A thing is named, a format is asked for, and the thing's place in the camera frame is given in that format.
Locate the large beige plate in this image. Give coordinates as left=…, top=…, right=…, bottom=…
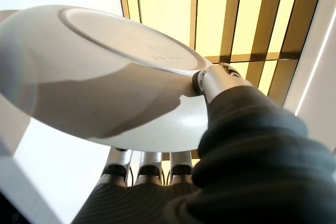
left=0, top=4, right=214, bottom=151

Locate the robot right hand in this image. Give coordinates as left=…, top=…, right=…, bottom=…
left=70, top=62, right=336, bottom=224

